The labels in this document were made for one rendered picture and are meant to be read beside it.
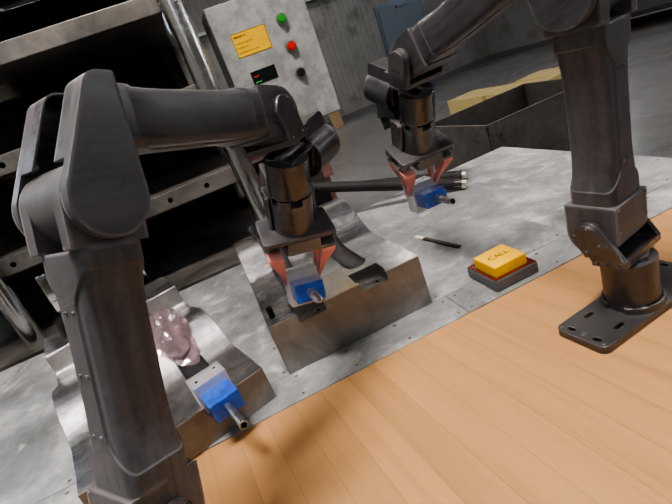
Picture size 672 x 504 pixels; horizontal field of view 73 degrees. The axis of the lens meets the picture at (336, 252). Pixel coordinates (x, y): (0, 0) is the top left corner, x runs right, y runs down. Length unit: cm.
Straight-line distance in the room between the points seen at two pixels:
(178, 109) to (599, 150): 44
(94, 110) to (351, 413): 45
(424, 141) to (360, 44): 1122
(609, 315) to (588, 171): 19
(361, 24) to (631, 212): 1158
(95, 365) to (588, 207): 53
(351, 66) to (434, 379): 1130
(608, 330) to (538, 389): 12
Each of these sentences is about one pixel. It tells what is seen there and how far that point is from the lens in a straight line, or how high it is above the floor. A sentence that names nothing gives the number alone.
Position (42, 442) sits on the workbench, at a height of 80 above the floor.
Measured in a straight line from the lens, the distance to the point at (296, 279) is 68.
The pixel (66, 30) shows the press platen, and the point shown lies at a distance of 151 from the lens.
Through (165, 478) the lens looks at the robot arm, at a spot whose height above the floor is 95.
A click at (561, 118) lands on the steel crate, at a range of 308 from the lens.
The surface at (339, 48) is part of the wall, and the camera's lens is 1172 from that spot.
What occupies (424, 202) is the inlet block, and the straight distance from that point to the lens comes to 83.
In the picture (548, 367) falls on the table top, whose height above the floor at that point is 80.
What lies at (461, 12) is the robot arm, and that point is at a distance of 65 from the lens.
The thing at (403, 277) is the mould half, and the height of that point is 87.
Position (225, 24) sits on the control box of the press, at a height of 142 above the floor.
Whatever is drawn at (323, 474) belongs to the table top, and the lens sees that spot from 57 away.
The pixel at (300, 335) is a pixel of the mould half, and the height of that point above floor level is 85.
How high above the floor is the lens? 119
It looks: 21 degrees down
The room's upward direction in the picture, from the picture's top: 21 degrees counter-clockwise
